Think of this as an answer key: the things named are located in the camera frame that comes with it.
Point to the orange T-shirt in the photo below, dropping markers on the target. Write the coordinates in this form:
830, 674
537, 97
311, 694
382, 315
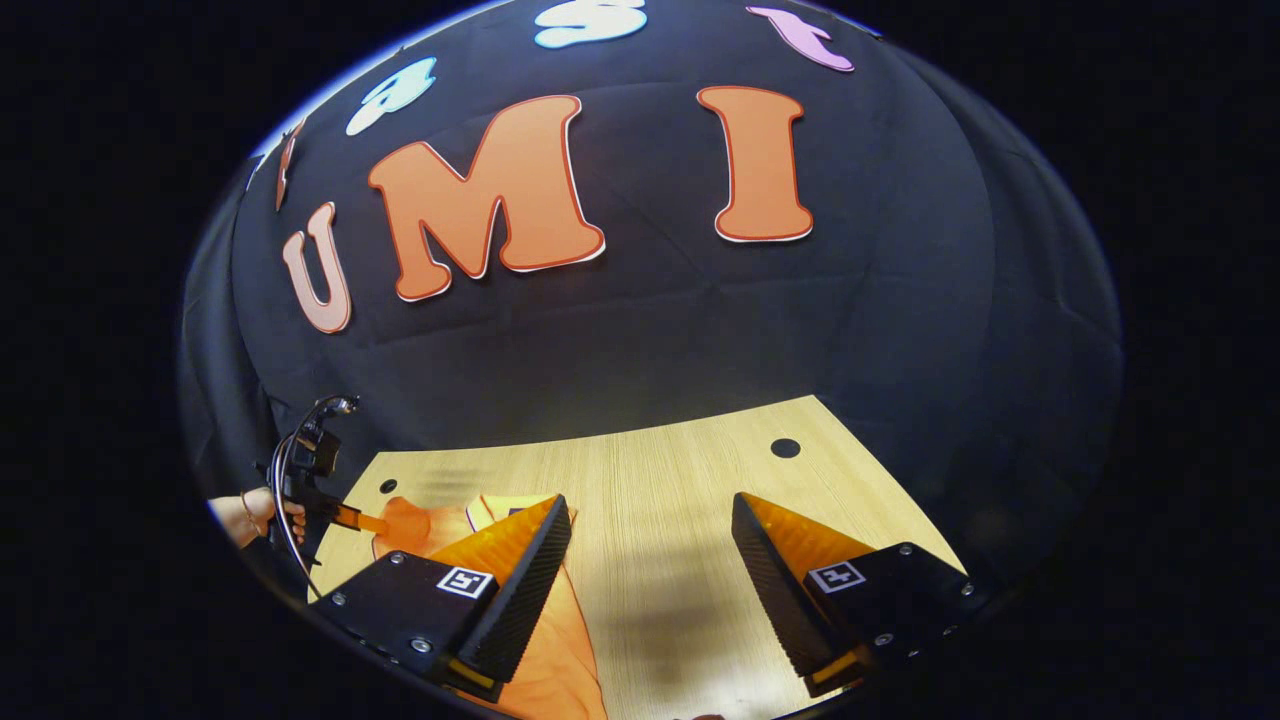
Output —
560, 660

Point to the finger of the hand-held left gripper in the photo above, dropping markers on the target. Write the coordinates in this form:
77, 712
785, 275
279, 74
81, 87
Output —
355, 518

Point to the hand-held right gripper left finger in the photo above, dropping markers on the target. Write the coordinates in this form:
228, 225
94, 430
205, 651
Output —
525, 600

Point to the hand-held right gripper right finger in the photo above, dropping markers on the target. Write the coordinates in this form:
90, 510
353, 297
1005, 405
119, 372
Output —
775, 590

